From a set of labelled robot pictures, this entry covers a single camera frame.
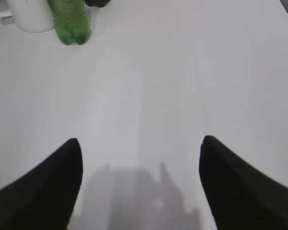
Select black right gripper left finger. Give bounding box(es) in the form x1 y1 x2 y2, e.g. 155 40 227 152
0 138 83 230

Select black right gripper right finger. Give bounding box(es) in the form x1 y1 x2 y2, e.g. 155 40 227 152
199 136 288 230

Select green soda bottle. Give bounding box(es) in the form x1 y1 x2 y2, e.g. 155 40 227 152
47 0 92 45

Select white ceramic mug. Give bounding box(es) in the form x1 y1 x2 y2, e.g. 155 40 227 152
0 0 54 33

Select dark cola bottle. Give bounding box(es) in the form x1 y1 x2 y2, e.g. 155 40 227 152
85 0 111 8

